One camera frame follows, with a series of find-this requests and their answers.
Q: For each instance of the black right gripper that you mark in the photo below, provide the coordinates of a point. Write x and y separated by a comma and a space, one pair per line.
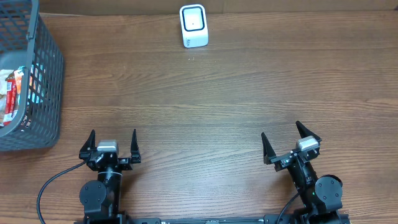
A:
292, 155

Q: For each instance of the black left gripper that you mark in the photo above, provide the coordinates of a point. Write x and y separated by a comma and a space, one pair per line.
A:
109, 158

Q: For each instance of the red stick sachet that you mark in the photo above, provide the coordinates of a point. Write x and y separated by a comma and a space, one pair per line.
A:
14, 82

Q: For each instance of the brown snack pouch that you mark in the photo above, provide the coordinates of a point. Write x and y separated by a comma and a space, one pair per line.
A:
3, 93

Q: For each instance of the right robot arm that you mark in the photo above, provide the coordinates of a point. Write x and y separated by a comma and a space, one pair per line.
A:
318, 199

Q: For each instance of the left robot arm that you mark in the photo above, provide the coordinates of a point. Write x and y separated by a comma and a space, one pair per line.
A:
101, 197

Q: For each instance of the white barcode scanner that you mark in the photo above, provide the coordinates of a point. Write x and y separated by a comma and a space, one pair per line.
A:
194, 26

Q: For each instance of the grey plastic mesh basket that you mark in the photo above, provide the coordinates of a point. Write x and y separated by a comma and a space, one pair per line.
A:
26, 43

